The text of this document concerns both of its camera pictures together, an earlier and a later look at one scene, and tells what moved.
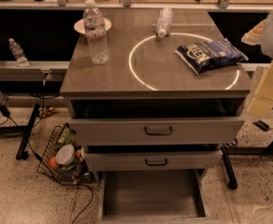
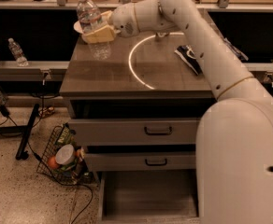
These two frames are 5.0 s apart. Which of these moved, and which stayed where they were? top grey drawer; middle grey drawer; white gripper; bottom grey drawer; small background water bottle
Moved: white gripper
Stayed: middle grey drawer; small background water bottle; bottom grey drawer; top grey drawer
